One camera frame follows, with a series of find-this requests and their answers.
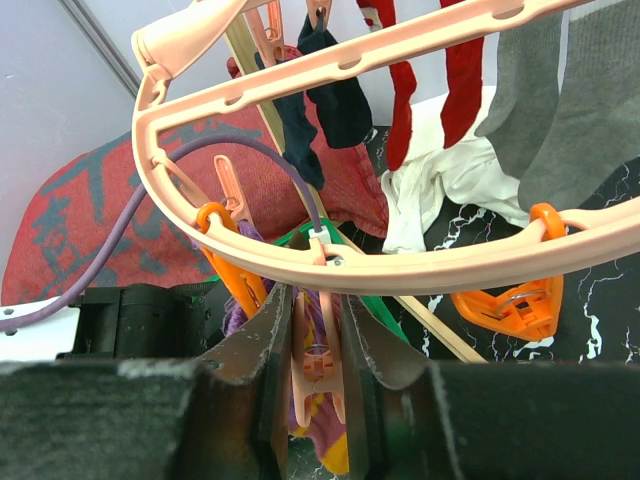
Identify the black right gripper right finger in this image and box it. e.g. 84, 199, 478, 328
342, 295, 639, 479

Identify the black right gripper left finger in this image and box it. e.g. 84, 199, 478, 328
1, 284, 293, 479

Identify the pink round clip hanger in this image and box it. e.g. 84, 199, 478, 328
130, 0, 640, 426

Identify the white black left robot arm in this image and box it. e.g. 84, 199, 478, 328
1, 282, 230, 361

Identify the green plastic tray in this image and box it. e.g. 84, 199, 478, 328
221, 219, 407, 341

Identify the red printed cloth sack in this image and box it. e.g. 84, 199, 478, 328
1, 42, 391, 306

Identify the white cloth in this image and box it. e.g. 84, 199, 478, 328
380, 138, 529, 254

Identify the navy blue sock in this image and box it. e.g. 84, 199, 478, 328
254, 13, 374, 191

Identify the grey sock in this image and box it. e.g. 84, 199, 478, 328
476, 1, 639, 210

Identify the red christmas sock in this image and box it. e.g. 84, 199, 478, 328
355, 0, 486, 172

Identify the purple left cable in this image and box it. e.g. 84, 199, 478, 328
0, 133, 324, 334

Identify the wooden drying rack frame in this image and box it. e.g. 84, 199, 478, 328
223, 19, 489, 364

